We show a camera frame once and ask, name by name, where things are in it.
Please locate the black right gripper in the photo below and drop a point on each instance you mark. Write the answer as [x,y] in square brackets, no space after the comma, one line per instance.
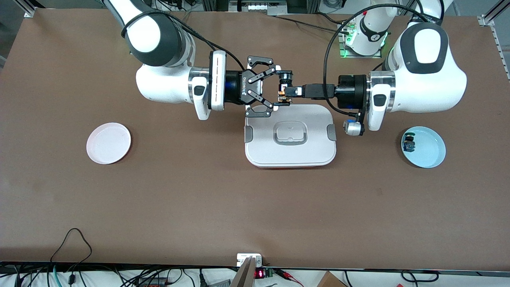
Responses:
[236,87]

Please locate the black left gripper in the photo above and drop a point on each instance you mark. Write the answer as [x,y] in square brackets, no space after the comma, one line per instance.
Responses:
[350,91]

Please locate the orange push button switch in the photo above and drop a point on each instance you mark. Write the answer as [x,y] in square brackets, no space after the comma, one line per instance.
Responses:
[285,76]

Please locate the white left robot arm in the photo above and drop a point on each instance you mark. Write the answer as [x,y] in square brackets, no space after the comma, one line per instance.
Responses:
[422,83]

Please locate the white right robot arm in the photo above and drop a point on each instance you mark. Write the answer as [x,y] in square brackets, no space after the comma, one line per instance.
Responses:
[159,85]

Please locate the white lidded box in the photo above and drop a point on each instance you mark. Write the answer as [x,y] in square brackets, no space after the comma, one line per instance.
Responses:
[289,155]

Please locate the brown cardboard box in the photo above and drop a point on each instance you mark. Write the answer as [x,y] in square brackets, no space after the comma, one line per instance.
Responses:
[330,280]

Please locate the white power strip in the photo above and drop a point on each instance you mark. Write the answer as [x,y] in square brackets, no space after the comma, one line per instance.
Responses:
[259,7]

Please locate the small black green part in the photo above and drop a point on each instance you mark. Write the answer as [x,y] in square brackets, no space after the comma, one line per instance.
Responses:
[409,144]

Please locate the light blue round plate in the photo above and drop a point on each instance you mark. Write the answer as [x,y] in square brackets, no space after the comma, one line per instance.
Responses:
[428,149]

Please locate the pink round plate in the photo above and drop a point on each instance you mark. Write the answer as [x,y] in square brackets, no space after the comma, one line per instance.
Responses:
[107,143]

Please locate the red digit display module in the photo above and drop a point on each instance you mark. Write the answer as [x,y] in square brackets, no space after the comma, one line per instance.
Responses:
[261,273]

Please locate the aluminium profile bar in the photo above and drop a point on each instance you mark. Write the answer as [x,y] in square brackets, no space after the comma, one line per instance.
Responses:
[244,275]

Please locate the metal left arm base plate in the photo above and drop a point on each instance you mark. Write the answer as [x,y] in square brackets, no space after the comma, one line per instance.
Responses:
[344,55]

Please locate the white metal mounting bracket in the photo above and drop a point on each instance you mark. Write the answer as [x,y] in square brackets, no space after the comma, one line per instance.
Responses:
[243,258]

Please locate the aluminium corner bracket rail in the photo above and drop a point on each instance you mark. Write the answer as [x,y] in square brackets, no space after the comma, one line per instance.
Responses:
[501,44]

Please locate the aluminium frame profile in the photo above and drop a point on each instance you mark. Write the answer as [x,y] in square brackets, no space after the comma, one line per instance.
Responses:
[26,8]

